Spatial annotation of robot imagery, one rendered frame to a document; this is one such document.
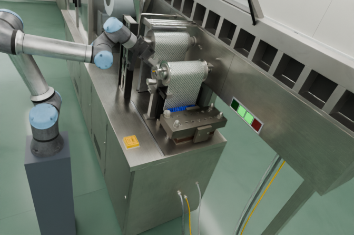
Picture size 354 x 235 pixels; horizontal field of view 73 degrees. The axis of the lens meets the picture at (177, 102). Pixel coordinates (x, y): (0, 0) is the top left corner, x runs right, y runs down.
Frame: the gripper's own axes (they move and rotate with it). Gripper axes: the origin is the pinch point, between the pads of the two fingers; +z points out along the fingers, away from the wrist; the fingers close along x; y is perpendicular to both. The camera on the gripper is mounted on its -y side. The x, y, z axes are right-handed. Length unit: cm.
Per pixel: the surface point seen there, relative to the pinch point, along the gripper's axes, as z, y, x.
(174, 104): 26.7, -8.5, -6.8
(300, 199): 69, 6, -82
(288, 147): 36, 20, -68
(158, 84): 12.2, -6.0, 0.5
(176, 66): 8.8, 9.1, -3.4
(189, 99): 33.3, 0.2, -6.8
